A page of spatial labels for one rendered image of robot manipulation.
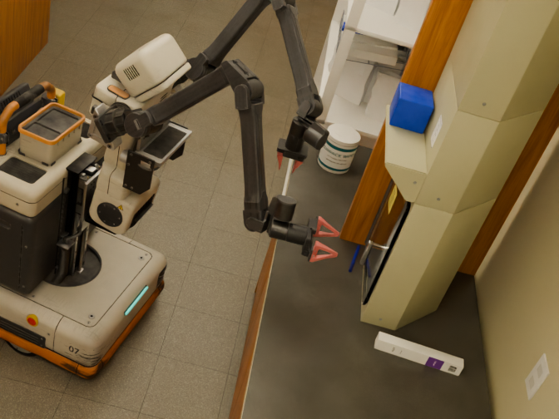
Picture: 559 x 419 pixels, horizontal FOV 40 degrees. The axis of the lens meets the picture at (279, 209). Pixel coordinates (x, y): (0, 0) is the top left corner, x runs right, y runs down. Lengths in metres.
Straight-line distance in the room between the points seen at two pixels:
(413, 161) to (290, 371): 0.67
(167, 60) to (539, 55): 1.18
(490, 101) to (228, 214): 2.39
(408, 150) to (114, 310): 1.48
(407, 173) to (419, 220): 0.16
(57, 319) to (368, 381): 1.32
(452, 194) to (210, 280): 1.87
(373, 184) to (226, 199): 1.81
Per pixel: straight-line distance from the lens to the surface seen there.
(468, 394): 2.33
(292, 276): 2.42
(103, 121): 2.42
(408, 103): 2.14
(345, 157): 2.89
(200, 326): 3.47
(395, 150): 2.07
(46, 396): 3.16
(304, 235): 2.20
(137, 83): 2.49
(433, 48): 2.26
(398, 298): 2.29
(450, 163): 2.01
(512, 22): 1.85
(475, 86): 1.90
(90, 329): 3.01
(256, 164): 2.18
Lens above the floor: 2.54
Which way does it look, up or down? 37 degrees down
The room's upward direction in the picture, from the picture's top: 18 degrees clockwise
